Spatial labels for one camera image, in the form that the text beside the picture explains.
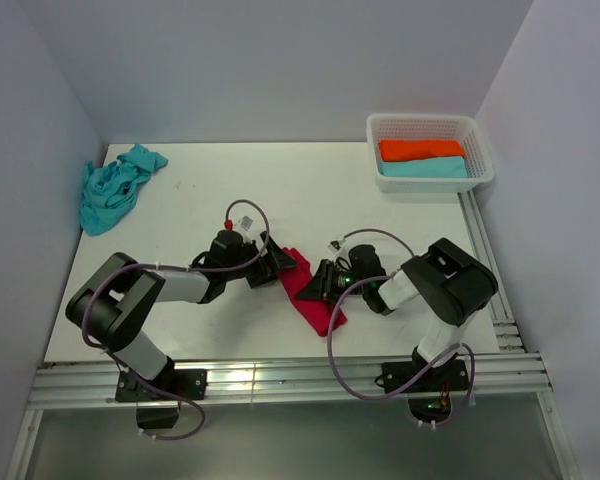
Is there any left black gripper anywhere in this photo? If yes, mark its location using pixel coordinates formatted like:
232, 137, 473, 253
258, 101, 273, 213
224, 231, 297, 288

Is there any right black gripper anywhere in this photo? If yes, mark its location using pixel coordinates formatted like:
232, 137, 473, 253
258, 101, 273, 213
296, 258, 369, 306

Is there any crimson red t shirt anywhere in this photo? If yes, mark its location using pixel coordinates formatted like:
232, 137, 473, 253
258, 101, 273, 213
277, 247, 333, 337

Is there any white perforated plastic basket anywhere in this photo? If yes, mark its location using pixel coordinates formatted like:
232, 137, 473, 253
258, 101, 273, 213
366, 114, 495, 193

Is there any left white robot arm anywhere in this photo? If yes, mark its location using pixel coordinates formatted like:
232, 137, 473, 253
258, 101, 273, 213
65, 225, 297, 399

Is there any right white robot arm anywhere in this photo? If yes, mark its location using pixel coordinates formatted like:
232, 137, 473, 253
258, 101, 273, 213
295, 238, 498, 390

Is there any rolled orange t shirt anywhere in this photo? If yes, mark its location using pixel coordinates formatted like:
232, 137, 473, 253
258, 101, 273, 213
378, 140, 465, 162

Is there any rolled teal t shirt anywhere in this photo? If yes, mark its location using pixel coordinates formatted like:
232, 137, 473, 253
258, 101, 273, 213
380, 156, 469, 179

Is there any crumpled teal t shirt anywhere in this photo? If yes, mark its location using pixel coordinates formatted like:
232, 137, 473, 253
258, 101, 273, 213
80, 144, 169, 236

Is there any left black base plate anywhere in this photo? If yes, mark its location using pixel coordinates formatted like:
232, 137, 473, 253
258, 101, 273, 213
114, 369, 207, 403

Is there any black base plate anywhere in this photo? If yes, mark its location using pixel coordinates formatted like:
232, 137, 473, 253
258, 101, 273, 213
377, 357, 471, 396
114, 369, 207, 403

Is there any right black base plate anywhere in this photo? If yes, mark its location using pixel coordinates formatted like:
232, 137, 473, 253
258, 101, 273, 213
377, 357, 471, 396

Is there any aluminium mounting rail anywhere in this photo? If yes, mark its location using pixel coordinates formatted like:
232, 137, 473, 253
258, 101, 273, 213
27, 192, 554, 411

